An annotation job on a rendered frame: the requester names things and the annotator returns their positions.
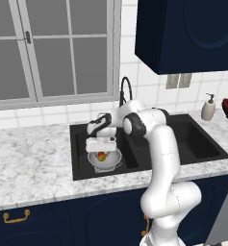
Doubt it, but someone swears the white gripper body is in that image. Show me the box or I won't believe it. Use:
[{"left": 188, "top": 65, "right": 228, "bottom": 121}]
[{"left": 85, "top": 139, "right": 117, "bottom": 154}]

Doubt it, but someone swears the black curved faucet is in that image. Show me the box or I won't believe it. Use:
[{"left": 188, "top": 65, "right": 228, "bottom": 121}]
[{"left": 118, "top": 76, "right": 134, "bottom": 109}]

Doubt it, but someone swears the black double sink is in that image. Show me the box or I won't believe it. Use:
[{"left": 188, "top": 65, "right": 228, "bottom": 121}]
[{"left": 69, "top": 113, "right": 228, "bottom": 182}]

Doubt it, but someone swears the navy cupboard door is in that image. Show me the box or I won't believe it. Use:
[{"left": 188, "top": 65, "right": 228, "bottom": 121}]
[
  {"left": 66, "top": 187, "right": 156, "bottom": 246},
  {"left": 174, "top": 172, "right": 228, "bottom": 246}
]

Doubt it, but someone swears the navy drawer front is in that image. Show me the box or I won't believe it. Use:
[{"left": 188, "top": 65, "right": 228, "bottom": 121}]
[{"left": 0, "top": 200, "right": 71, "bottom": 246}]

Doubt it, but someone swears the grey framed window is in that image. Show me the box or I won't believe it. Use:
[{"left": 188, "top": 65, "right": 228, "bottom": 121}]
[{"left": 0, "top": 0, "right": 122, "bottom": 111}]

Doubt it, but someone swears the beige soap dispenser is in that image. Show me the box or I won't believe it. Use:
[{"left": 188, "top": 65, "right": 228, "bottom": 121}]
[{"left": 200, "top": 92, "right": 216, "bottom": 122}]

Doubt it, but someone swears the grey window latch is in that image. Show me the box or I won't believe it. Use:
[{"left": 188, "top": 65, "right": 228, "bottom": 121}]
[{"left": 17, "top": 30, "right": 33, "bottom": 45}]

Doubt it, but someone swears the gold cupboard door handle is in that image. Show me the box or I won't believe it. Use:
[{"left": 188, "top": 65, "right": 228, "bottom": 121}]
[{"left": 140, "top": 214, "right": 150, "bottom": 237}]

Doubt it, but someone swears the grey wall socket plate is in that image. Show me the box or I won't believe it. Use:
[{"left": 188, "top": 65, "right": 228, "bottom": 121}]
[{"left": 165, "top": 73, "right": 193, "bottom": 90}]

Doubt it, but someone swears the gold drawer handle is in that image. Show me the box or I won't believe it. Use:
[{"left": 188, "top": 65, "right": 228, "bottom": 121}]
[{"left": 2, "top": 209, "right": 32, "bottom": 225}]

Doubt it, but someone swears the navy wall cupboard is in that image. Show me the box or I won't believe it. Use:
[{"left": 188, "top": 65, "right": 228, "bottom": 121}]
[{"left": 134, "top": 0, "right": 228, "bottom": 76}]

